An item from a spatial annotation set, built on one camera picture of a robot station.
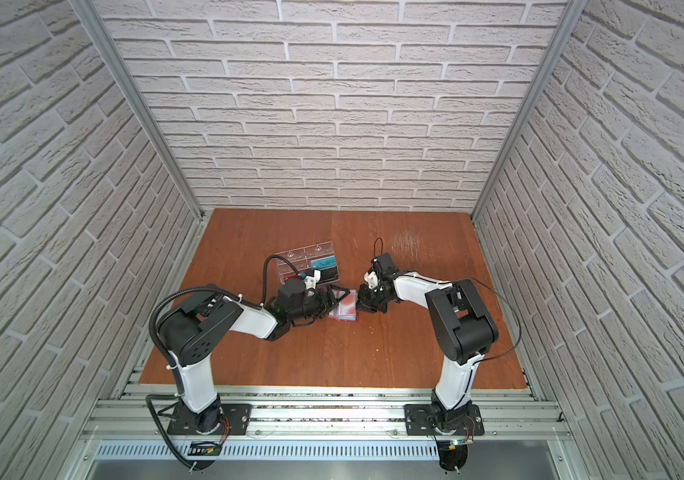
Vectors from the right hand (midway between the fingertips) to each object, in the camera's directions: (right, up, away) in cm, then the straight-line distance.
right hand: (355, 305), depth 93 cm
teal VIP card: (-11, +13, +5) cm, 18 cm away
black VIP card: (-9, +9, +5) cm, 14 cm away
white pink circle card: (-3, 0, -3) cm, 4 cm away
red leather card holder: (-7, -1, -3) cm, 7 cm away
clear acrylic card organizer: (-18, +14, +4) cm, 24 cm away
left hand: (-2, +4, -5) cm, 7 cm away
